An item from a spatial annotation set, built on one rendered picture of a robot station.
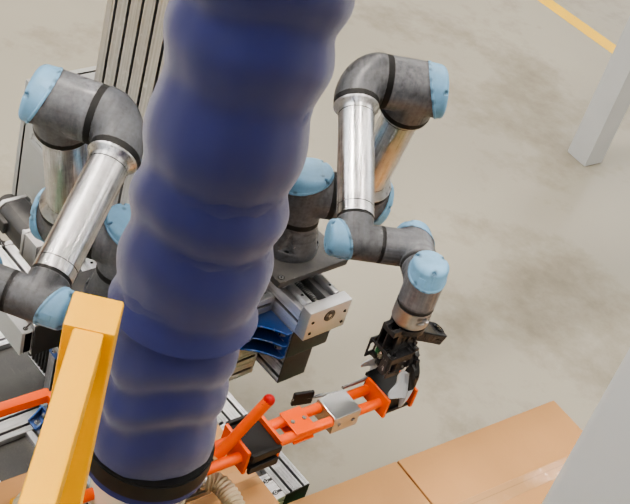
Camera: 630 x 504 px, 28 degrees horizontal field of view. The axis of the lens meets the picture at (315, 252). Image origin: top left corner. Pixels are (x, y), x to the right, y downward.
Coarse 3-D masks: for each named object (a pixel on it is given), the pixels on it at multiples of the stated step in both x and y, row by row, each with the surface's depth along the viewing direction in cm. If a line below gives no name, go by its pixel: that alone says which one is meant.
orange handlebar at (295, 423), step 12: (24, 396) 233; (36, 396) 233; (48, 396) 234; (360, 396) 256; (0, 408) 229; (12, 408) 230; (24, 408) 232; (300, 408) 248; (312, 408) 249; (372, 408) 254; (276, 420) 244; (288, 420) 244; (300, 420) 245; (324, 420) 247; (288, 432) 243; (300, 432) 243; (312, 432) 245; (216, 444) 235; (228, 456) 234; (240, 456) 235; (216, 468) 232
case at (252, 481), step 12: (216, 432) 257; (228, 468) 250; (12, 480) 235; (24, 480) 235; (240, 480) 248; (252, 480) 249; (0, 492) 232; (12, 492) 233; (252, 492) 247; (264, 492) 248
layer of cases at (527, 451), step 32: (512, 416) 354; (544, 416) 357; (448, 448) 338; (480, 448) 341; (512, 448) 344; (544, 448) 347; (352, 480) 321; (384, 480) 323; (416, 480) 326; (448, 480) 329; (480, 480) 332; (512, 480) 335; (544, 480) 338
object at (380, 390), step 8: (376, 376) 259; (384, 376) 259; (392, 376) 260; (368, 384) 258; (376, 384) 257; (384, 384) 257; (392, 384) 258; (376, 392) 256; (384, 392) 256; (416, 392) 259; (368, 400) 259; (384, 400) 255; (392, 400) 257; (408, 400) 261; (384, 408) 255; (392, 408) 259; (384, 416) 257
